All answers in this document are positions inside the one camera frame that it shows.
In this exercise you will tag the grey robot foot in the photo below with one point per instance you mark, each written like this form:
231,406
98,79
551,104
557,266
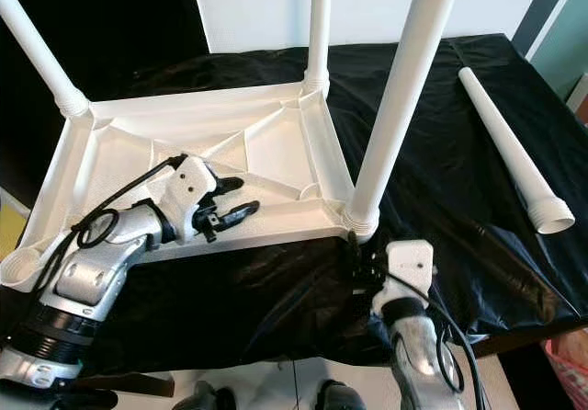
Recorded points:
342,396
197,397

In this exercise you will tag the dark grey wall post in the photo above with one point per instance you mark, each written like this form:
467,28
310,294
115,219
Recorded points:
551,5

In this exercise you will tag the red plastic bag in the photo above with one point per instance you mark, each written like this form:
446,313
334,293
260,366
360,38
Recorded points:
570,373

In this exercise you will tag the grey robot right foot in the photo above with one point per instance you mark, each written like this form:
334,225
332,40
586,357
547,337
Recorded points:
342,396

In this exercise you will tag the grey robot left foot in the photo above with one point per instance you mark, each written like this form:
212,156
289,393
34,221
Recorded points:
197,397

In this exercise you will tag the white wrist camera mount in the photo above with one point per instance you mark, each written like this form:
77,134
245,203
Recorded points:
412,261
193,180

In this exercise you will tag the black plastic table cover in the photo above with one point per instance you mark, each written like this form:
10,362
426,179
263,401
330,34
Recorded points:
469,272

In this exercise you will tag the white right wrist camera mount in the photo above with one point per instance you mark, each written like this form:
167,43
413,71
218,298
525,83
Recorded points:
412,261

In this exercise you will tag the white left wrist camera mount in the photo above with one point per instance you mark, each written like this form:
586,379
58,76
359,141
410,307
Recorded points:
193,180

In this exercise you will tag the yellow box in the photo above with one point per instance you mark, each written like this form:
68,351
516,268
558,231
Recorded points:
11,224

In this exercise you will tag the white plastic table leg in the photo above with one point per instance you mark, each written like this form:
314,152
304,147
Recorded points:
41,51
510,143
320,24
404,97

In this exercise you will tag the white brown cabinet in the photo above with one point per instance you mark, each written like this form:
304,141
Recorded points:
581,96

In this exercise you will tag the white board panel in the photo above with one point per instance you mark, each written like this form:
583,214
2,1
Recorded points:
248,10

